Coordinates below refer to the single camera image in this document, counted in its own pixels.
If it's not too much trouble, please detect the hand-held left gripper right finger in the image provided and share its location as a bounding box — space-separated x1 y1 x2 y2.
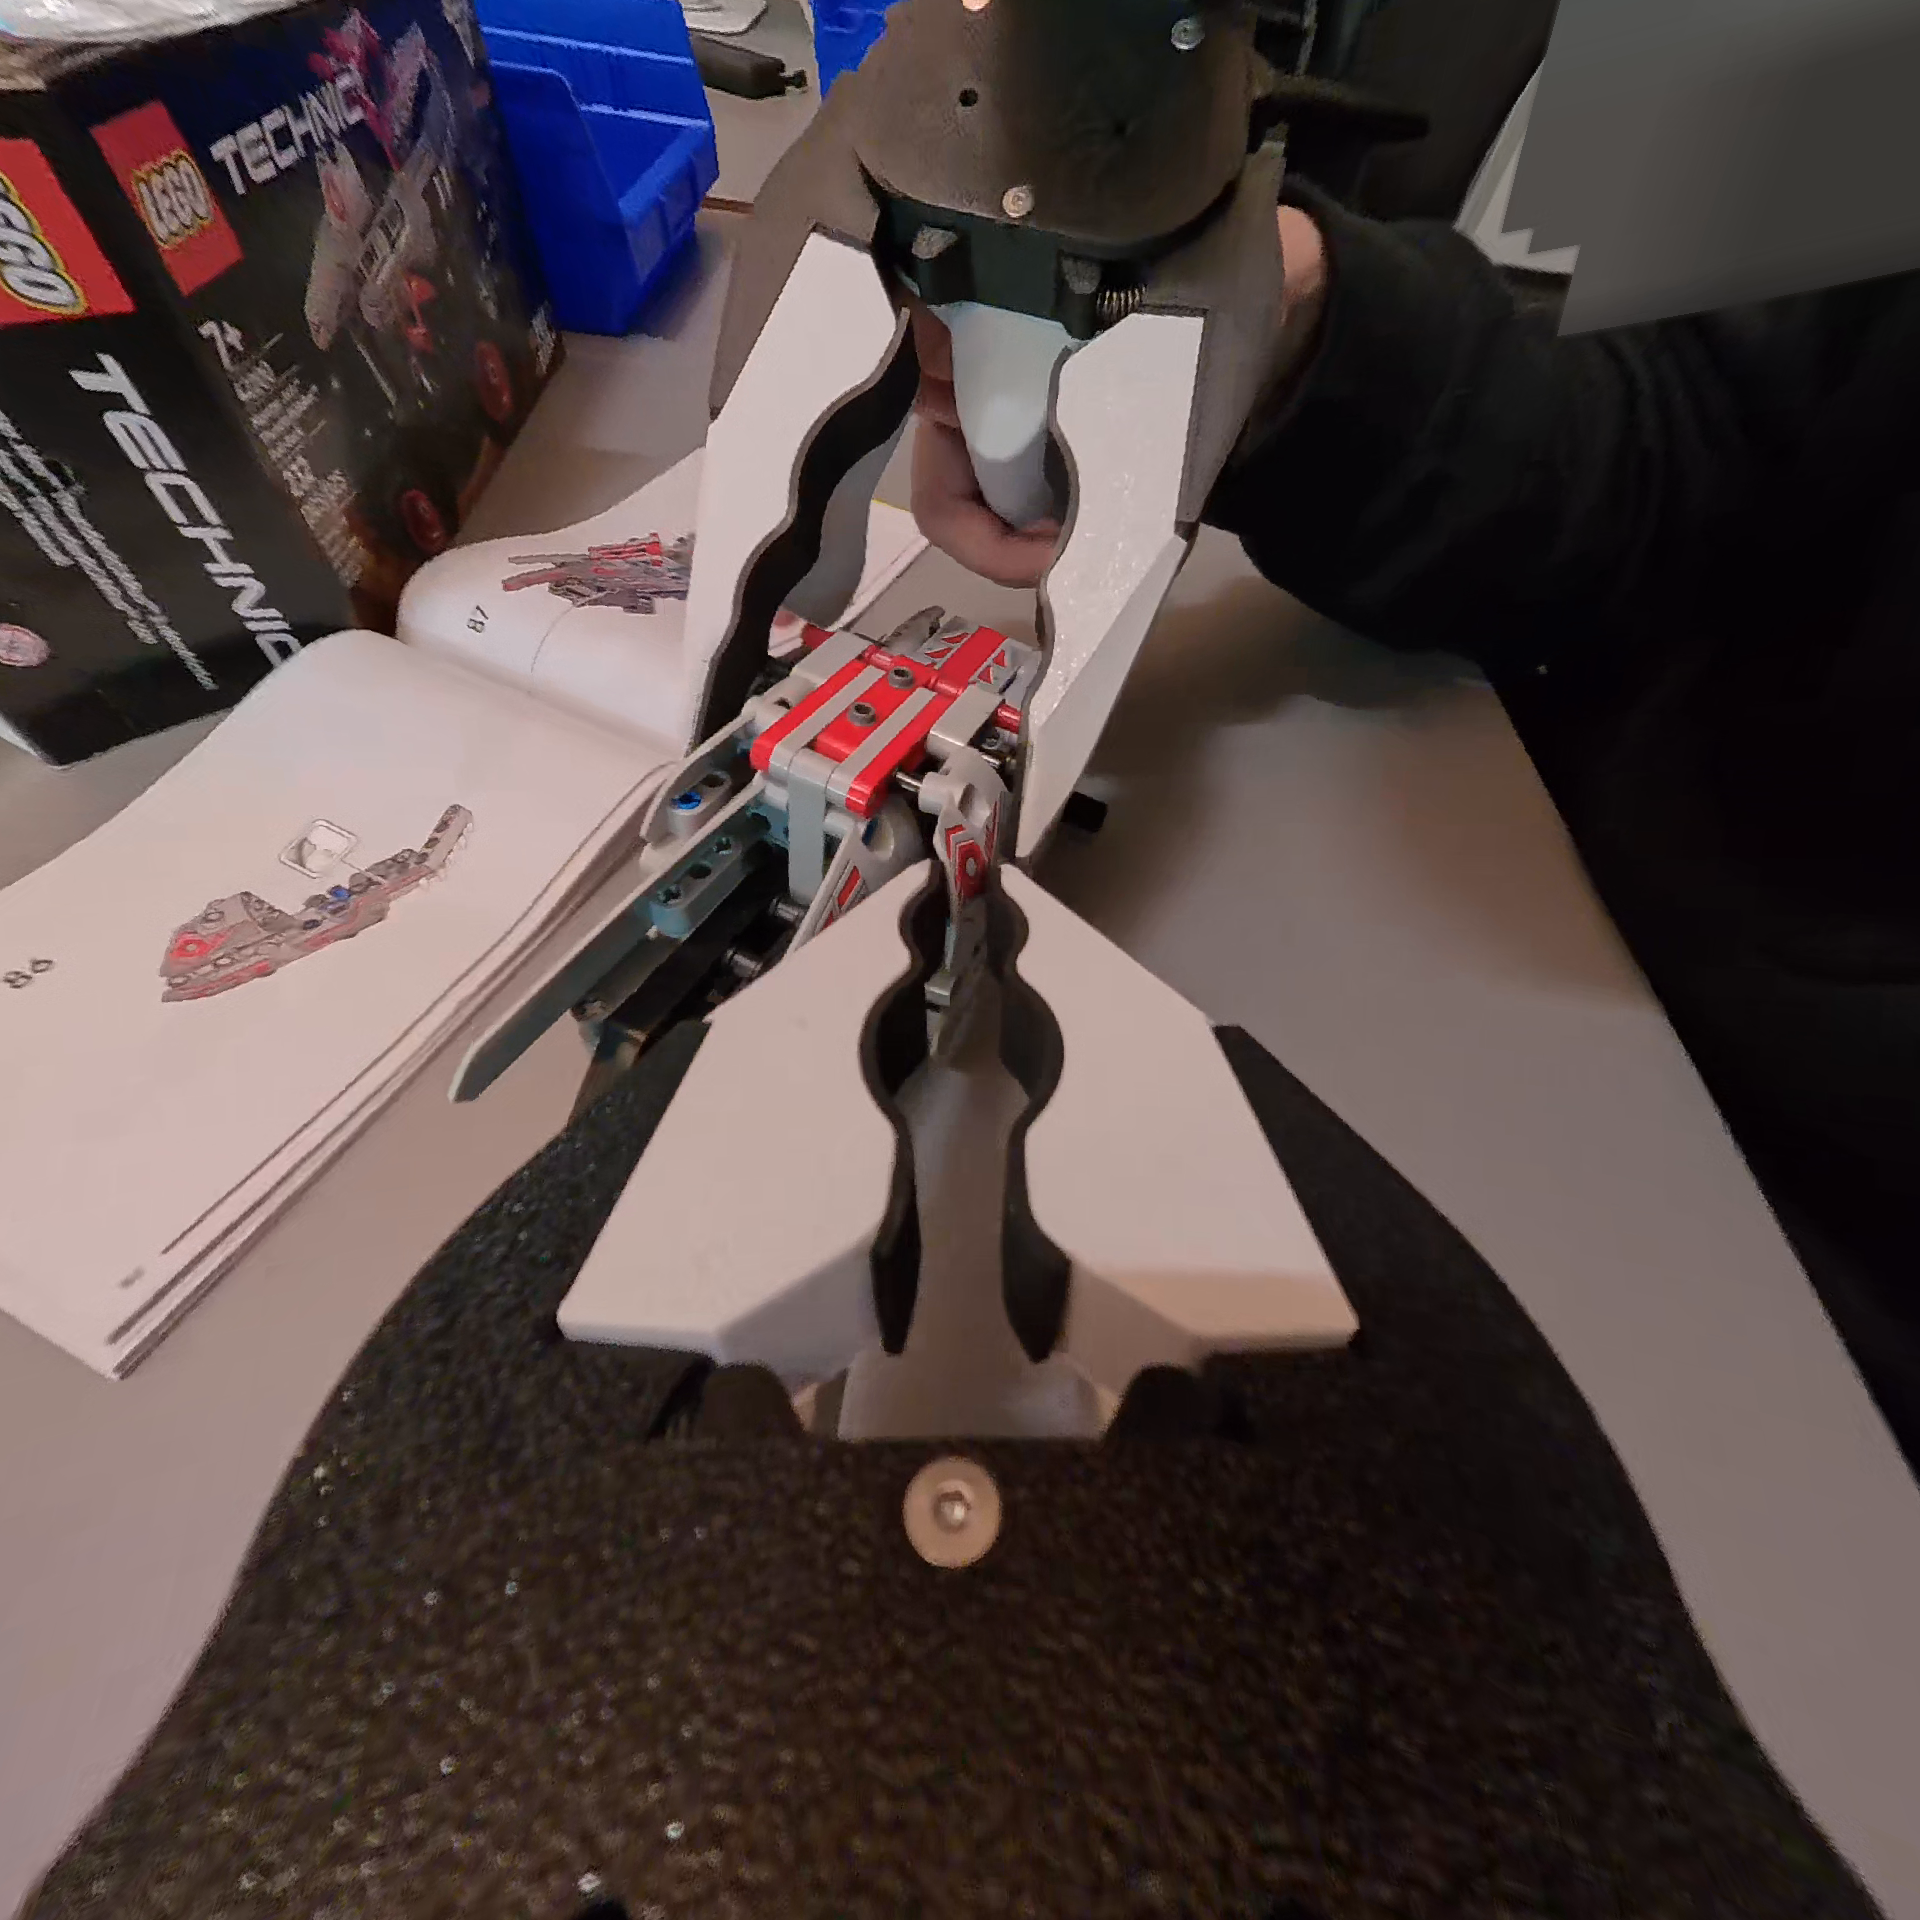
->
988 861 1363 1428

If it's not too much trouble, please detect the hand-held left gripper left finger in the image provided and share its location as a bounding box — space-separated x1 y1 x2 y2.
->
557 861 943 1428

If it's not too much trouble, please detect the person's right hand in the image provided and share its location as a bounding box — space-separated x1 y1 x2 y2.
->
906 306 1059 588

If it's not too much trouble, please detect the person's right forearm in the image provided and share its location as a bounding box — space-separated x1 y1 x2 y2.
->
1205 180 1920 691

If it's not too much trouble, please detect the white instruction booklet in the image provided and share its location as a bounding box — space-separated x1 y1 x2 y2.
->
0 449 933 1381

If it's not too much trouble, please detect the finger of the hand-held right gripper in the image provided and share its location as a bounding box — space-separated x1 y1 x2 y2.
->
1018 305 1205 867
680 223 918 759

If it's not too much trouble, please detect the person's black clothing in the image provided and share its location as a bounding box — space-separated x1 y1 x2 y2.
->
1486 269 1920 1479

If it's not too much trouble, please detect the toy brick truck model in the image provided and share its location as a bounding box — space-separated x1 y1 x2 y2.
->
451 605 1114 1104

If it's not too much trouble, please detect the black toy set box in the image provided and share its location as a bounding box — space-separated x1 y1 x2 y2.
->
0 0 571 766

